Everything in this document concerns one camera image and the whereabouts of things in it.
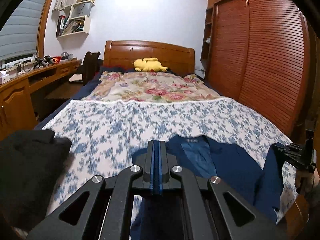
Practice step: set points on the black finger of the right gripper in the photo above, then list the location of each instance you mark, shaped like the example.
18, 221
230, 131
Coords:
286, 151

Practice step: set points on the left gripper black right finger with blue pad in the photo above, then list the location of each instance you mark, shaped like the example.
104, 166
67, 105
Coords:
210, 208

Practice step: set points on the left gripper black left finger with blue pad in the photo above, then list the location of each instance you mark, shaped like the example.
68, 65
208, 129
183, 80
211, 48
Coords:
101, 208

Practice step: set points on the navy blue suit jacket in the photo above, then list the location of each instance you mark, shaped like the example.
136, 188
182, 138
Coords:
261, 187

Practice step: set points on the bare right hand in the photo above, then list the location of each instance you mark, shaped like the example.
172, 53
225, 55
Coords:
305, 181

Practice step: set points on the black gloved left hand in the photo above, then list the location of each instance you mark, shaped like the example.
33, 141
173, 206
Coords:
31, 163

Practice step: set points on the blue floral white bedsheet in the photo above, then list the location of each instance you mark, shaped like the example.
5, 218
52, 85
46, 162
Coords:
104, 136

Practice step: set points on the wooden louvered wardrobe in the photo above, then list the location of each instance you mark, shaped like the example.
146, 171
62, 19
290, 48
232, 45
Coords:
258, 52

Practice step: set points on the pink floral beige blanket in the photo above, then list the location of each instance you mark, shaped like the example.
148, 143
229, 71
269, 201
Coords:
150, 87

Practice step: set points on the yellow plush toy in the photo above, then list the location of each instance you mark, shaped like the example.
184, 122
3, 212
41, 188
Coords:
149, 65

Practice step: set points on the dark wooden chair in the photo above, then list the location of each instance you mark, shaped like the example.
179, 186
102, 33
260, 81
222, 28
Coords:
89, 68

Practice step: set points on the wooden desk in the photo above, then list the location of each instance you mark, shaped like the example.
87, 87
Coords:
17, 111

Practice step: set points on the wooden bed headboard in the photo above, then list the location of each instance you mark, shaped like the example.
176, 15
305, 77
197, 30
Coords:
178, 59

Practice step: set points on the red basket on desk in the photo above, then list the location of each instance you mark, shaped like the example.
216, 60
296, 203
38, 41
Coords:
56, 59

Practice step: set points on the grey window blind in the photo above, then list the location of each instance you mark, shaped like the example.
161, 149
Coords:
19, 34

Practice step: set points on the white wall shelf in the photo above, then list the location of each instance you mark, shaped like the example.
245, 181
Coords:
75, 18

